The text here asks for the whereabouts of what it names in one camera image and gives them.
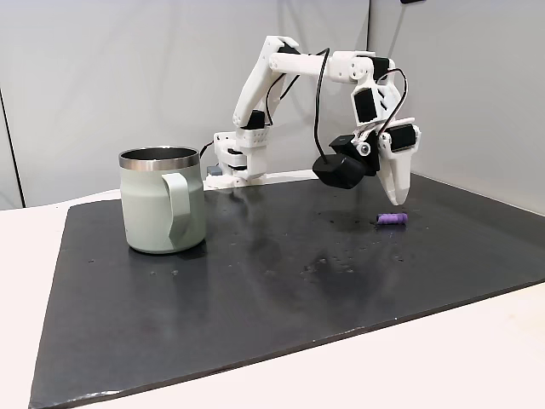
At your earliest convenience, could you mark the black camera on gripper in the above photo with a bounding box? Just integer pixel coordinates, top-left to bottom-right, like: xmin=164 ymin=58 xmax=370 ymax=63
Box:
xmin=313 ymin=134 xmax=380 ymax=189

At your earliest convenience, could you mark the black glossy mat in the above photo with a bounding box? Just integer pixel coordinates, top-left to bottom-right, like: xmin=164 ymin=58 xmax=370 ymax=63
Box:
xmin=28 ymin=170 xmax=545 ymax=409

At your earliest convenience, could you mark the purple ribbed pen grip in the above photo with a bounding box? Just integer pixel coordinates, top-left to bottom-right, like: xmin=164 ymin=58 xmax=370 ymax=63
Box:
xmin=376 ymin=211 xmax=409 ymax=227

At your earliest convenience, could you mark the green steel-lined mug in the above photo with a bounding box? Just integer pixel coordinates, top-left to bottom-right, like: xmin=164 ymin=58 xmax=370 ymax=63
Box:
xmin=118 ymin=147 xmax=208 ymax=256

